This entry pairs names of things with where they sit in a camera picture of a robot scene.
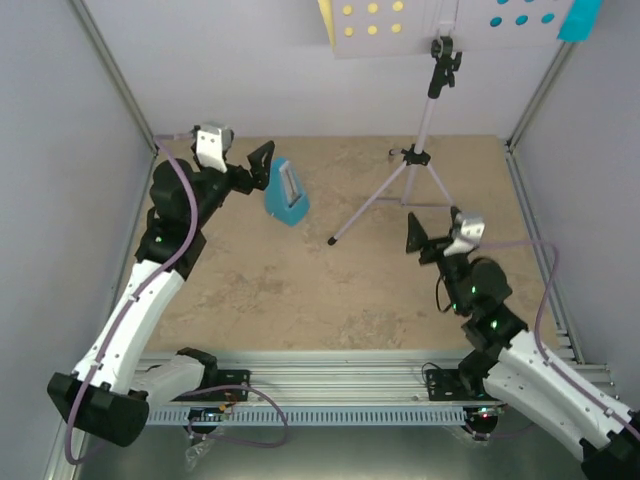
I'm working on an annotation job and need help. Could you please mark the blue metronome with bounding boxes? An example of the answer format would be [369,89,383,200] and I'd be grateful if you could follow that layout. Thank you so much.
[264,157,310,227]

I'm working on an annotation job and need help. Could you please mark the white tripod music stand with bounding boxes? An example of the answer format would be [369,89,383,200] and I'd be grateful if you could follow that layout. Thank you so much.
[327,35,462,246]

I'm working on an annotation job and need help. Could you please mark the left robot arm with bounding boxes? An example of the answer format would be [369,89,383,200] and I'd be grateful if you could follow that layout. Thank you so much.
[47,141,275,447]

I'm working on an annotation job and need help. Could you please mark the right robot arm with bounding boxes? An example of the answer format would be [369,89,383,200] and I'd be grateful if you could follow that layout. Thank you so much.
[406,207,639,479]

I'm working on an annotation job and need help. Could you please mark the white sheet yellow dots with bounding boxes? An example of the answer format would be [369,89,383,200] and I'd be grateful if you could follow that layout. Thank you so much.
[318,0,443,59]

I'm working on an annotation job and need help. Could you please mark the white sheet blue dots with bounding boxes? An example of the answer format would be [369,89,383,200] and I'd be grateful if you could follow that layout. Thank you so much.
[452,0,602,52]

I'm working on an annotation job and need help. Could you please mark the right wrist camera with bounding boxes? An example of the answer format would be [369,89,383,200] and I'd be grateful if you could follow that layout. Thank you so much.
[444,211,486,257]

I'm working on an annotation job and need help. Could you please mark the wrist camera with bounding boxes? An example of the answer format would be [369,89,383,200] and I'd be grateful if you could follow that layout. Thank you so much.
[444,211,486,257]
[194,122,234,174]

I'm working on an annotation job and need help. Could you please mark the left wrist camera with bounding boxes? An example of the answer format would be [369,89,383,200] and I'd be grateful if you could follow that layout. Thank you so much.
[194,122,234,174]

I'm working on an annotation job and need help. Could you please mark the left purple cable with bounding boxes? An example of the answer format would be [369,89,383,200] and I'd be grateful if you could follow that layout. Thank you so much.
[65,130,291,466]

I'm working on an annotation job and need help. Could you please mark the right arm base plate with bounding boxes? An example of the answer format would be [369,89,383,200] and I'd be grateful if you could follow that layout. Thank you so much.
[423,368,479,402]

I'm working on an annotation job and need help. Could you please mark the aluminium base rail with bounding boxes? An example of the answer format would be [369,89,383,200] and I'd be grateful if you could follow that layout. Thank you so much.
[213,349,469,407]

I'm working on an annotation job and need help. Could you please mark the right aluminium frame post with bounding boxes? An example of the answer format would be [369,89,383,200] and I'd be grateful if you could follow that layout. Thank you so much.
[505,42,578,152]

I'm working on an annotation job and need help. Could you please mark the aluminium frame post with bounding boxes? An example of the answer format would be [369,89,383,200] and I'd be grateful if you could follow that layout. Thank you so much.
[67,0,162,156]
[505,42,578,152]

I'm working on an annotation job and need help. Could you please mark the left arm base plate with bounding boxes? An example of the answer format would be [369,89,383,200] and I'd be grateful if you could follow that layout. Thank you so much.
[197,369,251,403]

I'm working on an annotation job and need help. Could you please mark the left aluminium frame post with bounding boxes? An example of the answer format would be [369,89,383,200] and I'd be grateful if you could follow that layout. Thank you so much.
[67,0,162,156]

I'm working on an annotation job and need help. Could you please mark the grey cable duct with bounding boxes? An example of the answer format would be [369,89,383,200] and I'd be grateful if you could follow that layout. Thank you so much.
[147,405,467,427]

